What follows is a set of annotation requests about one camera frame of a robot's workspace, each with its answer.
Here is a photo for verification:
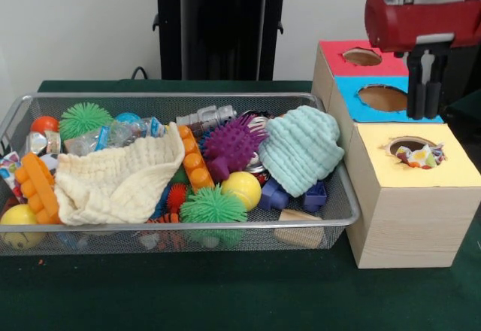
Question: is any wooden box with three holes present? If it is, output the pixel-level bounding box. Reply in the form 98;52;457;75
310;39;481;270

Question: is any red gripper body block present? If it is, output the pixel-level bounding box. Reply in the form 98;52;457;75
364;0;481;54

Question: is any orange toy building brick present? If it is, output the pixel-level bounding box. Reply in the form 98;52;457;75
177;124;215;193
14;153;61;226

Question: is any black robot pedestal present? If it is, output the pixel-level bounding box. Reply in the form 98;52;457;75
144;0;304;82

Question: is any green spiky rubber ball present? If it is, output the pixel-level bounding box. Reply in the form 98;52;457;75
179;184;249;225
59;102;113;142

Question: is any silver wire mesh bin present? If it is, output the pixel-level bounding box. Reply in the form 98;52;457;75
0;90;362;259

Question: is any mint green knitted cloth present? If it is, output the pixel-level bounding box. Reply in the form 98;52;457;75
258;105;346;199

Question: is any yellow plastic ball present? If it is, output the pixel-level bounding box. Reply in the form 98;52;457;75
220;171;262;211

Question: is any colourful dotted cloth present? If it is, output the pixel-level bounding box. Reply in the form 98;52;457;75
394;143;446;170

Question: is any purple spiky rubber toy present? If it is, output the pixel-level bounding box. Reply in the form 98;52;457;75
201;113;270;181

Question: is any cream knitted cloth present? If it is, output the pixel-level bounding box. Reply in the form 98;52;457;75
54;122;186;226

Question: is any plain wooden wedge block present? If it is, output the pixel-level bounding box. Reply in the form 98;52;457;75
273;208;325;249

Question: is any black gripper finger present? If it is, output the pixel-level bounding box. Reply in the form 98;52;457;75
424;47;449;119
406;49;426;120

